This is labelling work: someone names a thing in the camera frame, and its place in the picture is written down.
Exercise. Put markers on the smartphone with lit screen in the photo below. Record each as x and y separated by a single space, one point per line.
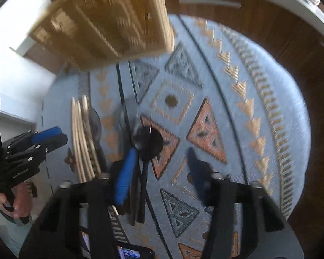
125 250

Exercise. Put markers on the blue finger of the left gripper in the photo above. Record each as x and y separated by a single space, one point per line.
39 137

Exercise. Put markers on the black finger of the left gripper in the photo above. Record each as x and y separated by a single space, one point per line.
52 143

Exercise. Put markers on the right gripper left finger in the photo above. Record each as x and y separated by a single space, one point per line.
124 179

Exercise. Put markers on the silver cabinet handle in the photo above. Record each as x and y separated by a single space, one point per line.
228 3

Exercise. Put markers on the wooden chopstick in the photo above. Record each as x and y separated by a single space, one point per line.
75 141
86 108
82 141

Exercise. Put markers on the black plastic spoon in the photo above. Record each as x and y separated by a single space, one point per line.
148 143

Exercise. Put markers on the beige plastic utensil basket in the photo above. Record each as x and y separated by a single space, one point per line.
88 34

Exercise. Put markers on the blue patterned round mat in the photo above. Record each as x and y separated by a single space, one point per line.
218 92

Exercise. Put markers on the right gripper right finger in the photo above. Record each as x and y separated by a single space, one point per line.
201 174

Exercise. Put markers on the steel spoon upper middle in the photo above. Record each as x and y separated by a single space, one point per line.
124 143

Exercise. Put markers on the person's left hand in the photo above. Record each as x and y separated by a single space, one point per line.
22 202

